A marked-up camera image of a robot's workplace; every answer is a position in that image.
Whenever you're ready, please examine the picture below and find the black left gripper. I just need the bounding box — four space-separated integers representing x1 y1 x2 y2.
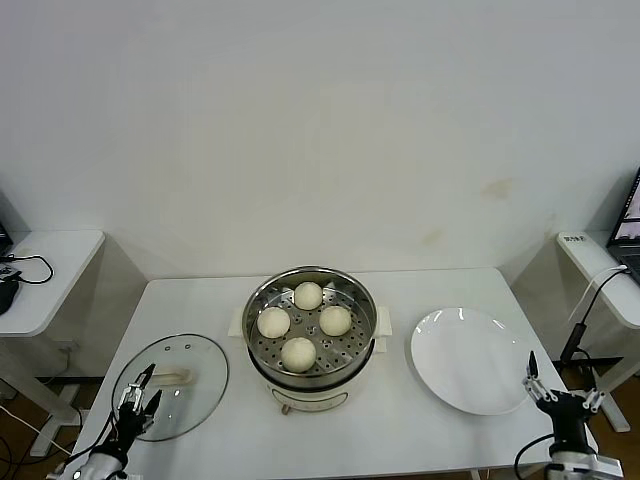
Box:
116 363 164 455

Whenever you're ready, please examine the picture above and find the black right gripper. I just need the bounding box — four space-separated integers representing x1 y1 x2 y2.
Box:
522 349 609 452

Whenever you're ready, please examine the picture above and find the round glass pot lid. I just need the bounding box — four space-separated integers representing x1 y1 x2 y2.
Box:
110 333 230 441

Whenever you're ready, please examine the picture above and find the white steamed baozi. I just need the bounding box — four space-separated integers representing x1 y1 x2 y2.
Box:
318 305 352 337
280 336 317 374
256 306 292 339
292 281 324 310

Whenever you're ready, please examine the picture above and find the perforated steel steamer basket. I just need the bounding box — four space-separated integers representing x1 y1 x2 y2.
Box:
228 266 394 389

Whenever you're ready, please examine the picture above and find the large white plate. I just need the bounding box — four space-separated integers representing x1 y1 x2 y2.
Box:
410 305 535 416

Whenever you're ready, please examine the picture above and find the open laptop lit screen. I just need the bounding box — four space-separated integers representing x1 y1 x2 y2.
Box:
606 167 640 282

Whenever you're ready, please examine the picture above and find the black rounded device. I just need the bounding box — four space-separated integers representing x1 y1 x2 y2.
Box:
0 279 21 316

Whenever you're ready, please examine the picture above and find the cream electric cooking pot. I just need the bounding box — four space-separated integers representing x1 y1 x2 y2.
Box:
247 334 390 416

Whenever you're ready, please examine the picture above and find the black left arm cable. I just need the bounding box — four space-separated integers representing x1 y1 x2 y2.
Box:
69 409 119 459

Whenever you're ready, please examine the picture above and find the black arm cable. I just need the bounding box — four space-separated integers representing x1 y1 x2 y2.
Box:
69 409 119 459
514 433 555 480

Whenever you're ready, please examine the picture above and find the black cable with adapter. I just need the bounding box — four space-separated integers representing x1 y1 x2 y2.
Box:
557 269 629 431

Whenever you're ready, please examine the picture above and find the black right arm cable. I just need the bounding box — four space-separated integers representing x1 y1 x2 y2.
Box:
514 433 555 480

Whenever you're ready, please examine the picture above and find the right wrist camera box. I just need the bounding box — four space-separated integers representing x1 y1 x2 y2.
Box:
592 455 625 480

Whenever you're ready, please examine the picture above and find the white flat cable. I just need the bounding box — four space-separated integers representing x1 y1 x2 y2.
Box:
567 264 629 322

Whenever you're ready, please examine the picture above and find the white floor cable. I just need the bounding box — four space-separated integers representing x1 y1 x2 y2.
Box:
0 402 74 454

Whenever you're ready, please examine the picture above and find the thin black looped cable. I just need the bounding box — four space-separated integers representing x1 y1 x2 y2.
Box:
0 253 54 285

